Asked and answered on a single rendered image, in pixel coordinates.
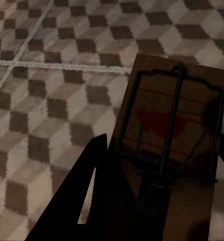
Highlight mousetrap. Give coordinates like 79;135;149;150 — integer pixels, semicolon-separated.
105;53;224;241

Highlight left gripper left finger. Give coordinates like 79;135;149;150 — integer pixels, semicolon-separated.
25;134;108;241

